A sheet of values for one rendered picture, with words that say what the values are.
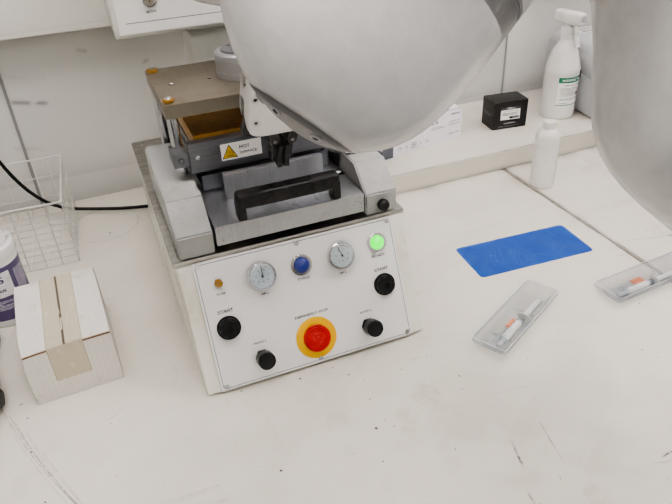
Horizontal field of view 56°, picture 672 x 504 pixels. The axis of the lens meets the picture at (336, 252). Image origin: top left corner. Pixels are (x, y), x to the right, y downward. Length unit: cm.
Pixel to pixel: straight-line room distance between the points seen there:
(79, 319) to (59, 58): 64
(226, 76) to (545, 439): 66
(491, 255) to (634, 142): 90
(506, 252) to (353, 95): 99
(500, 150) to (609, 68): 119
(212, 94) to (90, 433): 49
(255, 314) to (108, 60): 74
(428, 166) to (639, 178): 111
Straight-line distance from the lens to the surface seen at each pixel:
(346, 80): 24
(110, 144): 152
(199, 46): 115
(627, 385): 99
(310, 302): 93
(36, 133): 150
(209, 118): 99
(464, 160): 145
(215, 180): 97
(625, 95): 31
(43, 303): 105
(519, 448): 87
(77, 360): 97
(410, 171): 139
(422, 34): 24
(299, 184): 88
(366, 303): 96
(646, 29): 30
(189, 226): 88
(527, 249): 123
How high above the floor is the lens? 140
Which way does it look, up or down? 33 degrees down
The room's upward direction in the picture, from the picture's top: 3 degrees counter-clockwise
